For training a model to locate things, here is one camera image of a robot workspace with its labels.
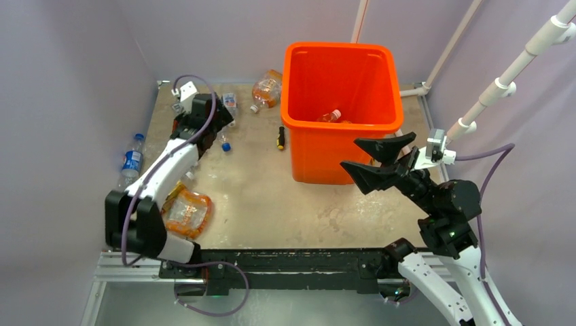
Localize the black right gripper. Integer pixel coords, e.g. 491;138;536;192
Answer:
340;130;439;213

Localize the large clear plastic bottle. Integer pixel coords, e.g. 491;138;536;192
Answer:
317;109;351;124

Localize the orange plastic bin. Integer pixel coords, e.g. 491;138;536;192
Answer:
281;42;403;185

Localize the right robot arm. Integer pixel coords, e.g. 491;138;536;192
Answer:
341;129;519;325

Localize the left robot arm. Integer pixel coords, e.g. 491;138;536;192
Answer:
105;92;234;278

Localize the orange bottle behind bin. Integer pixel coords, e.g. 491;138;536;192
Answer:
250;69;283;113

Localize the yellow black screwdriver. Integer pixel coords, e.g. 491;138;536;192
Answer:
276;125;286;151

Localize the small label clear bottle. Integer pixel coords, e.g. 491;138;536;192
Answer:
221;92;238;119

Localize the crushed orange label bottle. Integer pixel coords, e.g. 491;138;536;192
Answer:
160;188;213;239

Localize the pepsi label bottle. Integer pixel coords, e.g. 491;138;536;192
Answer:
116;133;145;192

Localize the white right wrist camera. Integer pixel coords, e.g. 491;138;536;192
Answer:
413;128;456;170

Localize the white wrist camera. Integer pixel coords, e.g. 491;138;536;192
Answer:
413;128;456;170
171;81;198;107

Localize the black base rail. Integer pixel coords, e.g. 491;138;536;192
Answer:
159;238;416;295

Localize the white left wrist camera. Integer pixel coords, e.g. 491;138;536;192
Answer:
171;81;198;107

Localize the white pvc pipe frame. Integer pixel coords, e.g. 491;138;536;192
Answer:
353;1;575;142

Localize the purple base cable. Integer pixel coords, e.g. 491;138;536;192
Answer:
173;261;251;319

